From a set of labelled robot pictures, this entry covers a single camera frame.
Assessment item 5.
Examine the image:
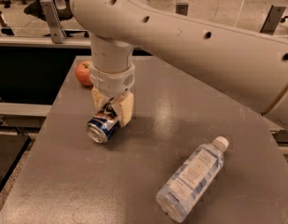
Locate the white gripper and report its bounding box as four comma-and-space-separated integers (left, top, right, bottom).
89, 63, 135, 127

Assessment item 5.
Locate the blue pepsi can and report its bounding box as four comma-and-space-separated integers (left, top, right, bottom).
87, 104, 119, 144

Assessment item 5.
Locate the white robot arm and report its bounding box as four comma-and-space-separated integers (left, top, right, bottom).
70, 0, 288, 131

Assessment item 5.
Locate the red apple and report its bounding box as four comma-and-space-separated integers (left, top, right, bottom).
75, 61, 92, 87

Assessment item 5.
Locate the metal railing beam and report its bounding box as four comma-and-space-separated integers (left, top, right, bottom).
0, 36, 90, 49

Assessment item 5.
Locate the clear plastic water bottle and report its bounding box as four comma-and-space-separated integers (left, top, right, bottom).
157, 136, 229, 223

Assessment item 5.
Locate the left metal glass bracket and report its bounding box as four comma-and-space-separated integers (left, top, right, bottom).
40, 0, 65, 44

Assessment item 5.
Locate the metal glass bracket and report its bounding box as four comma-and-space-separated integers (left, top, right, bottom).
260, 5, 286, 35
176, 3, 188, 16
40, 0, 65, 44

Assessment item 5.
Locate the middle metal glass bracket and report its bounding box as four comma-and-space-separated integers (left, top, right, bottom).
176, 3, 188, 16

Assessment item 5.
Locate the right metal glass bracket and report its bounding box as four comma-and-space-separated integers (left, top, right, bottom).
260, 5, 286, 35

